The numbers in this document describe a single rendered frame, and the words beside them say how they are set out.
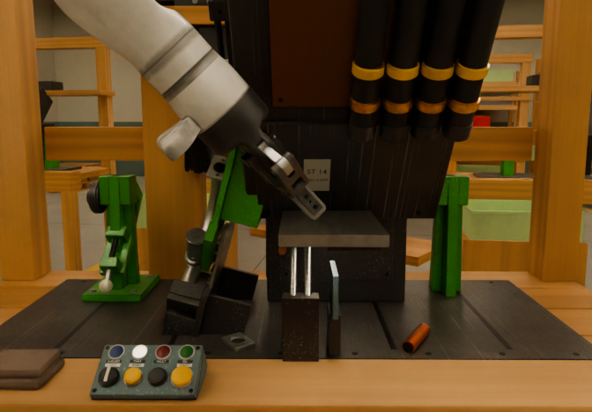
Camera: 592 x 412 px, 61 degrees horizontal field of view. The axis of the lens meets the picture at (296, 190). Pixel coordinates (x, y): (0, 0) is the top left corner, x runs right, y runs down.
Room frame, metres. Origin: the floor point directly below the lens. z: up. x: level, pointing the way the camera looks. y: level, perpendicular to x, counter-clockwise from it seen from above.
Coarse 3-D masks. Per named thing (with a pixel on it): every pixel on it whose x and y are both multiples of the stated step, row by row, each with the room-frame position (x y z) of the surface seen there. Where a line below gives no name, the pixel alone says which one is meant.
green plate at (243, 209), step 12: (228, 156) 0.89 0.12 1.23; (240, 156) 0.90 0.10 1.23; (228, 168) 0.89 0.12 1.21; (240, 168) 0.90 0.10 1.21; (228, 180) 0.89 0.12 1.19; (240, 180) 0.90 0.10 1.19; (228, 192) 0.90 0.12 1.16; (240, 192) 0.90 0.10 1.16; (216, 204) 0.89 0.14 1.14; (228, 204) 0.90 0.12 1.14; (240, 204) 0.90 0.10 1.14; (252, 204) 0.90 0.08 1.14; (216, 216) 0.89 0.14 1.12; (228, 216) 0.90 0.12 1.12; (240, 216) 0.90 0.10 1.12; (252, 216) 0.90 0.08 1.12
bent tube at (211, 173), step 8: (216, 160) 0.99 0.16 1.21; (224, 160) 1.00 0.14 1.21; (216, 168) 1.00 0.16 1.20; (224, 168) 1.00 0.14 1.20; (208, 176) 0.96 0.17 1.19; (216, 176) 0.96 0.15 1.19; (216, 184) 0.99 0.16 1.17; (216, 192) 1.01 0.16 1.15; (216, 200) 1.03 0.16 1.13; (208, 208) 1.04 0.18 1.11; (208, 216) 1.03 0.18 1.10; (208, 224) 1.03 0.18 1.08; (184, 272) 0.95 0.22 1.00; (192, 272) 0.94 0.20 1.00; (200, 272) 0.96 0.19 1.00; (184, 280) 0.93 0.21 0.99; (192, 280) 0.93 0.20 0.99
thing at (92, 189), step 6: (96, 180) 1.13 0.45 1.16; (90, 186) 1.12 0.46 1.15; (96, 186) 1.11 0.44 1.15; (90, 192) 1.10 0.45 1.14; (96, 192) 1.10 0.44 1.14; (90, 198) 1.10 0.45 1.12; (96, 198) 1.10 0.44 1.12; (90, 204) 1.10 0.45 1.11; (96, 204) 1.10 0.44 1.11; (96, 210) 1.11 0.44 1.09; (102, 210) 1.13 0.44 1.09
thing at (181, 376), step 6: (180, 366) 0.68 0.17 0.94; (186, 366) 0.69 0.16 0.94; (174, 372) 0.68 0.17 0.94; (180, 372) 0.68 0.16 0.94; (186, 372) 0.68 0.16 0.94; (174, 378) 0.67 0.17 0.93; (180, 378) 0.67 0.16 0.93; (186, 378) 0.67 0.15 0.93; (174, 384) 0.67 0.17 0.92; (180, 384) 0.67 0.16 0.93; (186, 384) 0.67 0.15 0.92
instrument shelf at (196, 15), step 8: (168, 8) 1.14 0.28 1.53; (176, 8) 1.14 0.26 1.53; (184, 8) 1.14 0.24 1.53; (192, 8) 1.14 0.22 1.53; (200, 8) 1.14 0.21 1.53; (208, 8) 1.14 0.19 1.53; (184, 16) 1.14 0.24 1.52; (192, 16) 1.14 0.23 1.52; (200, 16) 1.14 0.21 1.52; (208, 16) 1.14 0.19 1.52; (192, 24) 1.14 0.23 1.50; (200, 24) 1.14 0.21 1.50; (208, 24) 1.14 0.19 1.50; (224, 24) 1.14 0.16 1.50
